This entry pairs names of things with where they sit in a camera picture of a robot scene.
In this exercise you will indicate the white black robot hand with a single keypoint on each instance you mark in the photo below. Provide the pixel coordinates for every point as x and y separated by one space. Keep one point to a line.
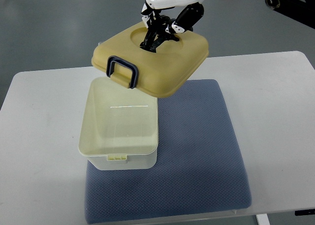
165 19

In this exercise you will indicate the yellow box lid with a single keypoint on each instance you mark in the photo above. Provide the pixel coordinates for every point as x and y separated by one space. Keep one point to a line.
159 74

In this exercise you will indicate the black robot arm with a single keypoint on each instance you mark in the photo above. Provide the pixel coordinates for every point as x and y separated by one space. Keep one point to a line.
302 11

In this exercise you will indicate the white storage box base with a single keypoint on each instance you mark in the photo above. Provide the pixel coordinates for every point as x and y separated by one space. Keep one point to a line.
119 128

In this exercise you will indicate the blue grey fabric mat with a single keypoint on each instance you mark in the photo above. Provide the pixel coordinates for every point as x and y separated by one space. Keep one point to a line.
199 166

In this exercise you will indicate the white table leg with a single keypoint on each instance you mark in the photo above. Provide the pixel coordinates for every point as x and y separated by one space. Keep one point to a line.
262 219

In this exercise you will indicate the black bracket under table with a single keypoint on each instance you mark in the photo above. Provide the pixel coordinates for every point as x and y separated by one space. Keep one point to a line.
304 212

